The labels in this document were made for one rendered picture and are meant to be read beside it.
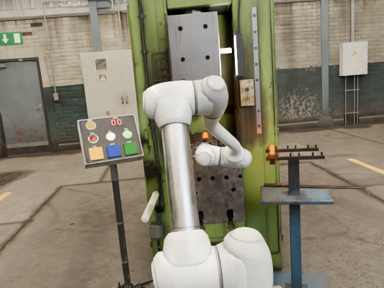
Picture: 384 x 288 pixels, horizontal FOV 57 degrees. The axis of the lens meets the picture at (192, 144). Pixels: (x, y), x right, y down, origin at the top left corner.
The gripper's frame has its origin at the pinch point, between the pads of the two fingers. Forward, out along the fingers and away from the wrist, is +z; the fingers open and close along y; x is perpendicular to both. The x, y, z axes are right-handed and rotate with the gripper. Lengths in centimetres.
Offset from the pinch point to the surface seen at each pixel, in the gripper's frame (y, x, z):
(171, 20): -15, 73, 8
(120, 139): -50, 7, -9
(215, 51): 10, 54, 7
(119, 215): -57, -42, -6
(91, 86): -234, 25, 517
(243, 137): 25.7, -2.7, 19.0
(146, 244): -58, -102, 68
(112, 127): -54, 14, -6
